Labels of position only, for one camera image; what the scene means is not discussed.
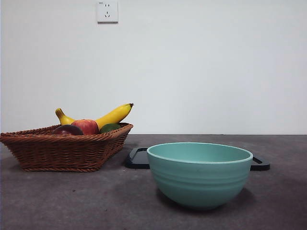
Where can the teal ribbed bowl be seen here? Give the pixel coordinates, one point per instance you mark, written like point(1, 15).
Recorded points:
point(199, 182)

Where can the dark purple plum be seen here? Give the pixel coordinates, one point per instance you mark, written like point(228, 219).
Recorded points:
point(67, 130)

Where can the yellow banana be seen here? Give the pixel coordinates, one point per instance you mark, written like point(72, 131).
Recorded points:
point(112, 115)

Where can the green round fruit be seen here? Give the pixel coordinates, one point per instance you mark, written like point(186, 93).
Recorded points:
point(109, 127)

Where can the black rectangular tray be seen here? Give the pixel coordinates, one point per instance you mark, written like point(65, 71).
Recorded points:
point(138, 160)

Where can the red apple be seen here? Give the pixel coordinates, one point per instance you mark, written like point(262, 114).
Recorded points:
point(87, 127)

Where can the brown wicker basket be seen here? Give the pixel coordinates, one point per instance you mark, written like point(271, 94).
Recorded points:
point(60, 153)

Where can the white wall power socket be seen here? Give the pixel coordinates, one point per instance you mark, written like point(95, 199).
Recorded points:
point(107, 12)

